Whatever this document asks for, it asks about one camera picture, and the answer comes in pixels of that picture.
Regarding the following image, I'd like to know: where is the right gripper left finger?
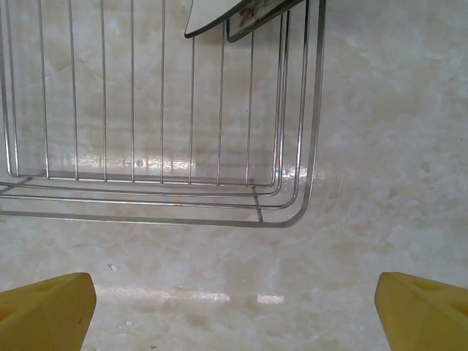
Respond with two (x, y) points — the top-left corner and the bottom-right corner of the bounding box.
(0, 272), (98, 351)

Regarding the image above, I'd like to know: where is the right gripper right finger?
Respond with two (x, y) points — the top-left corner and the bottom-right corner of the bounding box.
(376, 271), (468, 351)

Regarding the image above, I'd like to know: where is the square plate flower pattern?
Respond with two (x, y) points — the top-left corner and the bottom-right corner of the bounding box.
(226, 10), (290, 44)

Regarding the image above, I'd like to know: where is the square white plate dark rim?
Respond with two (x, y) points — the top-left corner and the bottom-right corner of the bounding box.
(184, 0), (305, 39)

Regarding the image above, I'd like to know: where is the chrome wire dish rack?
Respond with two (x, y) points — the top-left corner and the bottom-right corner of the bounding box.
(0, 0), (327, 230)

